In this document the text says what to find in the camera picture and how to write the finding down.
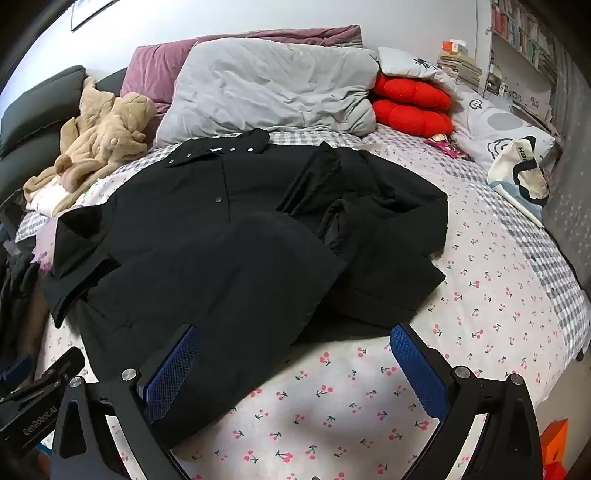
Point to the white bookshelf with books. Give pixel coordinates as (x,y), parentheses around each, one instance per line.
(521,41)

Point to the red cushion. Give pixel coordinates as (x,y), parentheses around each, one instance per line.
(411,119)
(411,90)

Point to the dark clothing pile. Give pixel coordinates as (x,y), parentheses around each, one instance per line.
(16,304)

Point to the cherry-print bed sheet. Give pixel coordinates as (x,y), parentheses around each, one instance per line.
(346,406)

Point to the pink snack packet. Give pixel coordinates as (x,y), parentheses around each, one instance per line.
(445,145)

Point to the black coat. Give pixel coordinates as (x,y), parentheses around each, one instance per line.
(207,230)

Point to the beige quilted garment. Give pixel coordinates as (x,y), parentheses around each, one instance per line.
(106,129)

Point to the stack of books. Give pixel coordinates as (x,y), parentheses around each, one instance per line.
(459,69)

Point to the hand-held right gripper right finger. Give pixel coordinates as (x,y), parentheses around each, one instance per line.
(418,371)

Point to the white pillow with grey dots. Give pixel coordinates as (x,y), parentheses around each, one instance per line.
(498,124)

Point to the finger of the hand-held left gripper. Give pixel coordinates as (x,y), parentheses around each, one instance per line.
(62,367)

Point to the white and pink garment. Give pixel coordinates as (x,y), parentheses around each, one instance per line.
(41,201)

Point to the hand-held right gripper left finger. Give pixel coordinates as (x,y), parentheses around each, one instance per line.
(171,369)

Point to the orange and white box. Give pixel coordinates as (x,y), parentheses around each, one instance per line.
(453,47)

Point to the purple quilt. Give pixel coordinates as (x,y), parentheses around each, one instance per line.
(147,69)

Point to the grey duvet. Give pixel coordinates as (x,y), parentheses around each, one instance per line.
(268,87)

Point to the dark grey padded headboard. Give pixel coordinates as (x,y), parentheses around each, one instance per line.
(41,101)

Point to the white pillow with black print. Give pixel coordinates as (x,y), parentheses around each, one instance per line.
(406,62)

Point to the framed wall picture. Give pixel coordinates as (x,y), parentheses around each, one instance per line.
(90,11)

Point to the white tote bag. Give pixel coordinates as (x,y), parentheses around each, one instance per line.
(512,175)

